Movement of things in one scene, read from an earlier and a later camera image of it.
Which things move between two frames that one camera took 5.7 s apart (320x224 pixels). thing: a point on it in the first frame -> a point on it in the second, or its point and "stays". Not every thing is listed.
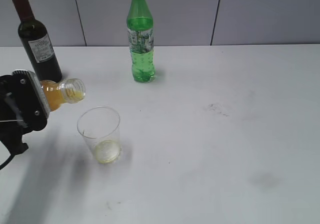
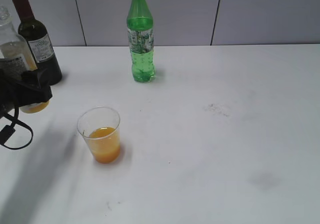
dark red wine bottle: [36, 40] stays
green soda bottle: [141, 36] stays
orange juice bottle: [69, 90] -> [16, 59]
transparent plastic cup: [100, 126] stays
